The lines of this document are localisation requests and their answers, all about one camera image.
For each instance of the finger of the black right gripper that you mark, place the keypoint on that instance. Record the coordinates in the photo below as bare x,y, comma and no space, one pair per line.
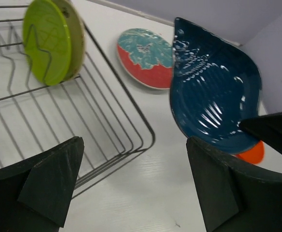
267,128

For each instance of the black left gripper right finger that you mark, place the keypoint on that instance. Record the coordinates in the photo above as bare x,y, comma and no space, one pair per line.
234,196

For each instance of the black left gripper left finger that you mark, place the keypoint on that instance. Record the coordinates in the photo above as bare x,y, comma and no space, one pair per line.
35,193

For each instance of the orange round plate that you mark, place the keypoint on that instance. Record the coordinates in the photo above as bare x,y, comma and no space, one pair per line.
254,155

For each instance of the dark blue leaf-shaped plate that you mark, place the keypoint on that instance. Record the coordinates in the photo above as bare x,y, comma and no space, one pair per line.
214,87

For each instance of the red and teal floral plate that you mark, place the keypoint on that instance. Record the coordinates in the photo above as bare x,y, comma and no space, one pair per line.
146,56

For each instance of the lime green round plate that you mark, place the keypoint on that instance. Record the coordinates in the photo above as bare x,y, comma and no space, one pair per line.
47,41

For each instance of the metal wire dish rack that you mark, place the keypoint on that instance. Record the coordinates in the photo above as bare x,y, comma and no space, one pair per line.
96,106

